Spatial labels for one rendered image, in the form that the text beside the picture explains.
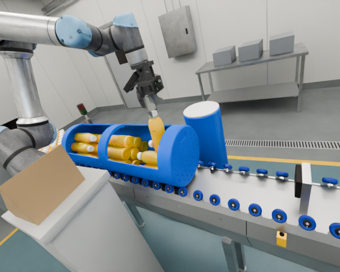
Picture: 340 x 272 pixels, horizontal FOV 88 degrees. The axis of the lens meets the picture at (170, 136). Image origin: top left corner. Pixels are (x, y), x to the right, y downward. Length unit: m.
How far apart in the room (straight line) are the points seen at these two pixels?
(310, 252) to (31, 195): 0.94
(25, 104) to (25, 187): 0.36
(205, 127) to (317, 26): 3.06
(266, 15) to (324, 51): 1.12
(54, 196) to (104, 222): 0.25
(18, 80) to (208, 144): 1.15
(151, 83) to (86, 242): 0.68
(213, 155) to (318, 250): 0.89
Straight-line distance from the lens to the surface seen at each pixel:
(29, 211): 0.79
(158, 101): 0.76
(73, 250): 0.87
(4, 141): 0.89
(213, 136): 1.38
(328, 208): 0.86
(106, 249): 0.99
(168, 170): 0.72
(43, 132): 0.97
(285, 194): 0.86
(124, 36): 0.68
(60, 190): 0.83
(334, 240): 0.79
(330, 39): 4.10
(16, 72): 0.95
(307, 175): 0.73
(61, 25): 0.61
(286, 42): 3.25
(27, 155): 0.84
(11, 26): 0.74
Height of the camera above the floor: 1.58
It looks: 29 degrees down
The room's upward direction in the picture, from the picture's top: 18 degrees counter-clockwise
